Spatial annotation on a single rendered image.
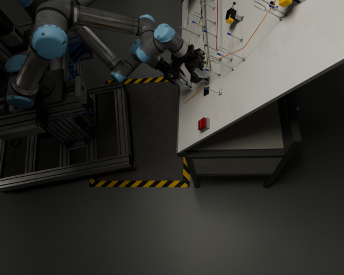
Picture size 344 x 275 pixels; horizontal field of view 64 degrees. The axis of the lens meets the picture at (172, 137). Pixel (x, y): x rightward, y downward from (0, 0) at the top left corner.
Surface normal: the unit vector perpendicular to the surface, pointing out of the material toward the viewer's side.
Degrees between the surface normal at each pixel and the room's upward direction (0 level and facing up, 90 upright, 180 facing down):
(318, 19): 52
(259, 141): 0
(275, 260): 0
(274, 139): 0
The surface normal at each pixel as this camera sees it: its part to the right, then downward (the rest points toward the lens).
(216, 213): -0.15, -0.40
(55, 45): 0.22, 0.84
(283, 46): -0.88, -0.22
